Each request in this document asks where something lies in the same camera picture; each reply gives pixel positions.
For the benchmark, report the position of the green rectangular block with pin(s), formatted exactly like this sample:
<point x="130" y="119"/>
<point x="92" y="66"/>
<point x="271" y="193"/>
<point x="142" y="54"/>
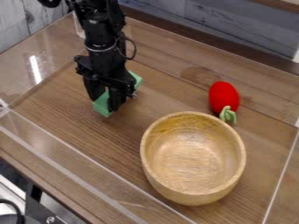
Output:
<point x="100" y="103"/>

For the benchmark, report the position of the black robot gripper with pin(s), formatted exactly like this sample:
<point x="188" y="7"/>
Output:
<point x="104" y="71"/>

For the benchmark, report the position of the red plush strawberry toy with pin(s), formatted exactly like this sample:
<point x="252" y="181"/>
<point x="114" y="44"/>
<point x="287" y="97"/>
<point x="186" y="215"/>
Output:
<point x="224" y="101"/>

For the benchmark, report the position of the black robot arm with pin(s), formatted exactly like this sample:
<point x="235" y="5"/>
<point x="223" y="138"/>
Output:
<point x="101" y="20"/>

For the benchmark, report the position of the brown wooden bowl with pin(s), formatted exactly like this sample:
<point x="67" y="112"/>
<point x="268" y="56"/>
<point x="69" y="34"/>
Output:
<point x="194" y="157"/>

